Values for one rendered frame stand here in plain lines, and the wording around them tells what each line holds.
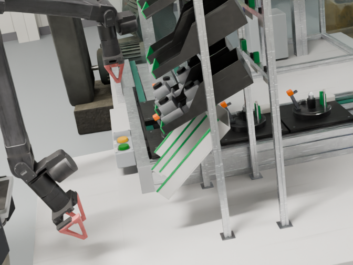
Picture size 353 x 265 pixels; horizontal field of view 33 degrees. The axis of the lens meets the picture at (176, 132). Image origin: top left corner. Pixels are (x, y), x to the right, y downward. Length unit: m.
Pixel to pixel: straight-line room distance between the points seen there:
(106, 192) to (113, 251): 0.38
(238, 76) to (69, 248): 0.72
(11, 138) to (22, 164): 0.07
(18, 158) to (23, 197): 2.71
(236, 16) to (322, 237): 0.65
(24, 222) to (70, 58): 1.54
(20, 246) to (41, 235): 1.72
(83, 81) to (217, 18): 3.51
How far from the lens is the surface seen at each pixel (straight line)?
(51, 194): 1.60
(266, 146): 2.08
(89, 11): 1.90
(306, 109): 2.25
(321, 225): 1.80
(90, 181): 2.24
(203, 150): 1.67
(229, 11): 1.55
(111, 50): 1.98
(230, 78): 1.60
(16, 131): 1.53
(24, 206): 4.12
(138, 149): 2.17
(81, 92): 5.05
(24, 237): 3.77
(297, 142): 2.11
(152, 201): 2.01
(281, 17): 3.24
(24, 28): 8.98
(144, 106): 2.54
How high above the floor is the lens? 1.82
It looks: 22 degrees down
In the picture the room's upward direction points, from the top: 9 degrees counter-clockwise
